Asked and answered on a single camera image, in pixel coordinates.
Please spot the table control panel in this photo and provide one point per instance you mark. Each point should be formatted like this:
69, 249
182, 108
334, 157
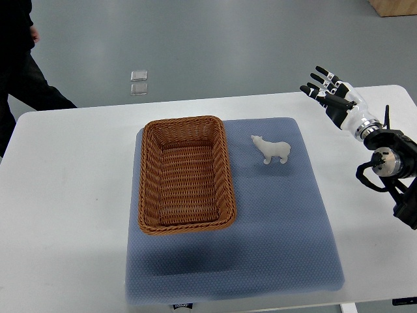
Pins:
404, 301

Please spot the metal floor plate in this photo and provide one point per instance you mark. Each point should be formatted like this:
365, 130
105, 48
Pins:
138, 75
140, 88

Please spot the person in black clothes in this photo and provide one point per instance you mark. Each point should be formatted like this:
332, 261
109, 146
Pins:
20, 75

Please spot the white bear figurine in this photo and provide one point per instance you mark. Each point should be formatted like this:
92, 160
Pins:
272, 149

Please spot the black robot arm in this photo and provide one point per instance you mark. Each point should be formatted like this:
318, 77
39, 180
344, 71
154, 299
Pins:
393, 159

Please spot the lower metal floor plate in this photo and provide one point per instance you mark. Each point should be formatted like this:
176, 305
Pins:
140, 88

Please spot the wooden box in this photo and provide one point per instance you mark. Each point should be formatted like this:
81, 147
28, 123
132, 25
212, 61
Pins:
393, 8

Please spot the blue grey foam mat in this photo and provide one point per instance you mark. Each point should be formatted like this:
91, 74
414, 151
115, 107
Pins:
280, 242

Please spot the upper metal floor plate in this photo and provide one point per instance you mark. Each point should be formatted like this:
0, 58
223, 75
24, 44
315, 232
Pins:
138, 75

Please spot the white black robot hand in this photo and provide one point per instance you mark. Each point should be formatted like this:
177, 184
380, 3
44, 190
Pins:
343, 104

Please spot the brown wicker basket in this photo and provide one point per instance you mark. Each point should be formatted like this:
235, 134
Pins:
185, 181

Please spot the table label sticker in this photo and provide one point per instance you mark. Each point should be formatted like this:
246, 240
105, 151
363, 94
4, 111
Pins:
183, 305

